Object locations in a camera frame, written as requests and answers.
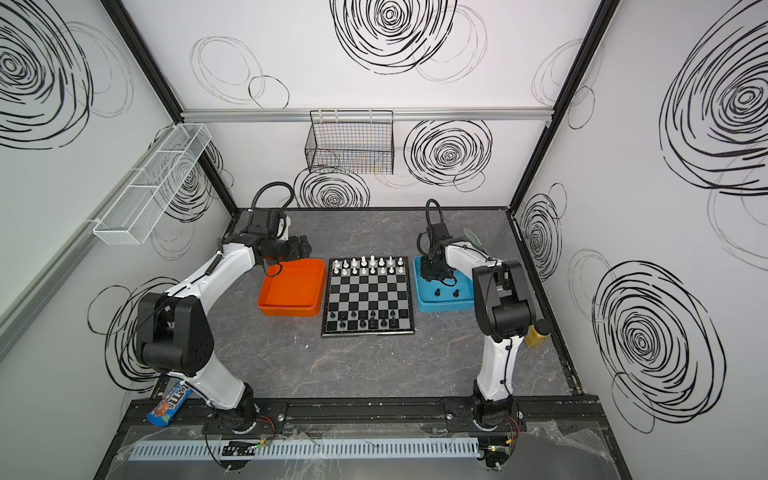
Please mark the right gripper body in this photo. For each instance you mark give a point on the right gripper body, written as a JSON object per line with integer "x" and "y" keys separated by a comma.
{"x": 432, "y": 267}

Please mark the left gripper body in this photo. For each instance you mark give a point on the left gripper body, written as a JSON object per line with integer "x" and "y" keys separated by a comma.
{"x": 299, "y": 246}

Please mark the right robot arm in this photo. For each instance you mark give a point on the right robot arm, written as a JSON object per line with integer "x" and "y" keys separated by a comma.
{"x": 503, "y": 308}

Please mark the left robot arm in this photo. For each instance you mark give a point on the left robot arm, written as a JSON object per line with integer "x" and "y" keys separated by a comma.
{"x": 173, "y": 335}

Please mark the chess board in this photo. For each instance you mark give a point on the chess board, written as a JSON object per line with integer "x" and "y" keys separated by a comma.
{"x": 368, "y": 296}

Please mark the blue tray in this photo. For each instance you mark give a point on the blue tray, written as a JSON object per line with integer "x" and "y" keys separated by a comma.
{"x": 435, "y": 296}

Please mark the orange tray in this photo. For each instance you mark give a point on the orange tray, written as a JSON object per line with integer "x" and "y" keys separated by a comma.
{"x": 293, "y": 289}

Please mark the yellow bottle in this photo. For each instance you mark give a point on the yellow bottle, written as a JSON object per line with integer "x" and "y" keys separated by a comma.
{"x": 538, "y": 333}

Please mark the candy packet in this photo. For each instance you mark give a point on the candy packet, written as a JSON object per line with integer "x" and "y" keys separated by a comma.
{"x": 166, "y": 409}

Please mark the black wire basket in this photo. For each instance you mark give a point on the black wire basket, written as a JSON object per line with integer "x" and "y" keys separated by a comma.
{"x": 357, "y": 141}

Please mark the white wire shelf basket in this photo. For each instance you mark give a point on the white wire shelf basket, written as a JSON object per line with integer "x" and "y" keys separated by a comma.
{"x": 152, "y": 186}

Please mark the white cable duct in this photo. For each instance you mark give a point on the white cable duct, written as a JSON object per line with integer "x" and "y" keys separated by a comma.
{"x": 305, "y": 449}

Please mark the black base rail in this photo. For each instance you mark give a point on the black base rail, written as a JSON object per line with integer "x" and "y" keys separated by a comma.
{"x": 453, "y": 412}

